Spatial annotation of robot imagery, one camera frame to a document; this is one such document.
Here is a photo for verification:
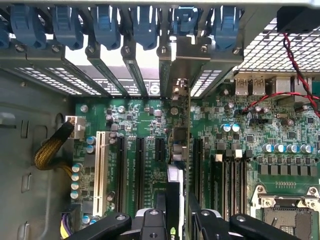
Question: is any white PCI expansion slot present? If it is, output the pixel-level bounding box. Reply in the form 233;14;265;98
91;130;108;218

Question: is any short black expansion slot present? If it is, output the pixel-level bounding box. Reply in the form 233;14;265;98
154;136;166;163

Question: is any silver network port block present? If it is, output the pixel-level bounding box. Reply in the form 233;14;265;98
271;74;314;104

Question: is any metal CPU socket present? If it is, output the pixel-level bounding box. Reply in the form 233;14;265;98
249;183;320;240

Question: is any black RAM slot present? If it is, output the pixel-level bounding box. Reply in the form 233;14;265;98
240;149;253;216
233;149;242;216
223;149;234;221

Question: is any purple and yellow wire bundle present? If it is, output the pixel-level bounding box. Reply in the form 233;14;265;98
59;211;74;240

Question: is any silver USB port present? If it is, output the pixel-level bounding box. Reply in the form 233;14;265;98
234;77;250;98
251;77;267;96

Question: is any red and black twisted wire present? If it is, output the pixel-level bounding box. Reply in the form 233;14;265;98
241;32;320;114

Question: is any black case fan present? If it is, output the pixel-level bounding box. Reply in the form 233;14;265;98
276;5;320;35

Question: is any grey metal PC case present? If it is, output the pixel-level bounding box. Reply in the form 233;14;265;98
0;0;320;240

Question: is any yellow black braided power cable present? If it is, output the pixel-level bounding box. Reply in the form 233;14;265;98
33;121;76;177

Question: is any blue slot retention clip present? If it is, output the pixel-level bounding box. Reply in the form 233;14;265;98
10;4;48;50
171;6;200;37
212;5;241;52
0;19;11;50
131;5;160;51
90;5;122;51
51;5;85;51

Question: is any white power connector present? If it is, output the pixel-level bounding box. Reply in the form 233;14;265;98
64;115;86;140

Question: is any long black expansion slot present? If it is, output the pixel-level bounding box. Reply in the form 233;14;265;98
135;136;146;212
116;135;127;215
192;136;205;210

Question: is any green motherboard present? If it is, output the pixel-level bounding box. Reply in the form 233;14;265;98
72;82;320;240

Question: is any perforated metal slot cover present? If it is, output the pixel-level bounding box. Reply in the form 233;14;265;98
174;37;245;98
0;42;84;97
43;43;103;97

